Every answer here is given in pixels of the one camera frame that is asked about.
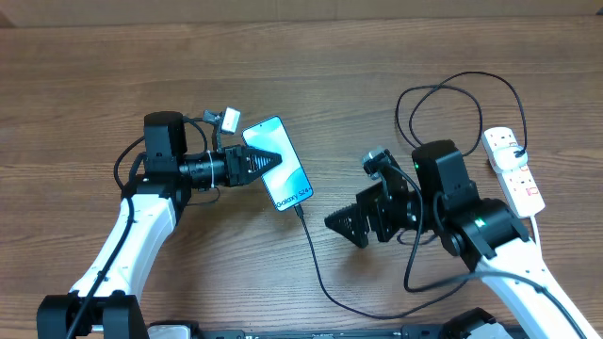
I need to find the Samsung Galaxy smartphone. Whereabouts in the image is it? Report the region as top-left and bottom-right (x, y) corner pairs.
(241, 115), (315, 213)

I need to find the black USB charging cable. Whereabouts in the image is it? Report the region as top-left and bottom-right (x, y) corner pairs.
(293, 71), (529, 321)

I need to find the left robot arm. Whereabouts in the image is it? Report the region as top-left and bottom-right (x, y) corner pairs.
(36, 108), (282, 339)

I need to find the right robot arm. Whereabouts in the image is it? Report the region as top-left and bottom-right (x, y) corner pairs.
(324, 139), (598, 338)

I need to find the white USB charger plug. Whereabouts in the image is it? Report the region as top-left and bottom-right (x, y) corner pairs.
(493, 145), (529, 172)

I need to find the white power strip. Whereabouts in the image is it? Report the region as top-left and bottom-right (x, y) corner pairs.
(481, 127), (546, 218)

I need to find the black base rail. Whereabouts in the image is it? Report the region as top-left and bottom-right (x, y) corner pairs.
(145, 308), (524, 339)

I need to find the white power strip cord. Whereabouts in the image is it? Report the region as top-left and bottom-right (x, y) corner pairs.
(530, 215), (543, 250)

